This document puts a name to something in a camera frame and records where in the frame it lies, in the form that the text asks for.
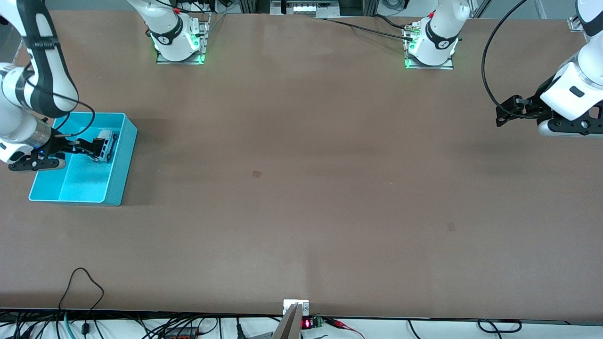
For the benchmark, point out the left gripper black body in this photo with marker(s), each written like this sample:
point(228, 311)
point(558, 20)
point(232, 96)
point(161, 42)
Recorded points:
point(534, 106)

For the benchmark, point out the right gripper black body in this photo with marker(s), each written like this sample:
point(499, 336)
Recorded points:
point(59, 145)

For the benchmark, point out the white jeep toy black roof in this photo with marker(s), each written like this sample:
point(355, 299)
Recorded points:
point(109, 143)

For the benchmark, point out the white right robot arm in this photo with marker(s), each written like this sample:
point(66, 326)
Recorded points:
point(174, 37)

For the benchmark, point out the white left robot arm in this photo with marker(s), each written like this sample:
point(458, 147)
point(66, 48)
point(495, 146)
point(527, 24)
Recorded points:
point(440, 37)

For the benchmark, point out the teal plastic bin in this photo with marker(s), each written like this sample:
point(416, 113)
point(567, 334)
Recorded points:
point(80, 183)

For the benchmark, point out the orange black power strip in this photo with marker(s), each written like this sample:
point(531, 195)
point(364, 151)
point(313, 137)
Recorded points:
point(181, 334)

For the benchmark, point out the white mounting plate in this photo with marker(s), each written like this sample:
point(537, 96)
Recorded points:
point(288, 303)

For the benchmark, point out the grey aluminium bar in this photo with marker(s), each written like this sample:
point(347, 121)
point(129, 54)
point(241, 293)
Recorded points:
point(289, 325)

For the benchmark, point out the module with red display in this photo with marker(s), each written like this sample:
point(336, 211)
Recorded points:
point(307, 323)

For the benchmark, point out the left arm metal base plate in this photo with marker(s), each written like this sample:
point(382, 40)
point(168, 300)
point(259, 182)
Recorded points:
point(447, 67)

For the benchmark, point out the white table corner bracket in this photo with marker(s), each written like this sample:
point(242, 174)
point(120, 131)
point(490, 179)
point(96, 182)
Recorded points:
point(574, 23)

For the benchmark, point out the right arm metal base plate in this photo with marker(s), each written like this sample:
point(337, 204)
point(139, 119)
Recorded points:
point(203, 37)

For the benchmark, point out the aluminium frame rack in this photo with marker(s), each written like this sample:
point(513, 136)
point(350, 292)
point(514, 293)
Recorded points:
point(306, 8)

